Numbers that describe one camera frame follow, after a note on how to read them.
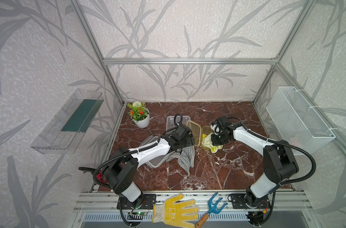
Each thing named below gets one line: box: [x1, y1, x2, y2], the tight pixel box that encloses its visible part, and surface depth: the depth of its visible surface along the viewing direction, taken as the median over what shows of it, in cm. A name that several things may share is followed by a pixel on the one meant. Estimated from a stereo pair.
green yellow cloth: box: [201, 132, 223, 153], surface depth 87 cm
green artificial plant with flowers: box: [126, 100, 149, 123], surface depth 96 cm
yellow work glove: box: [152, 192, 200, 228], surface depth 71 cm
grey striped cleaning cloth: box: [165, 145, 195, 177], surface depth 86 cm
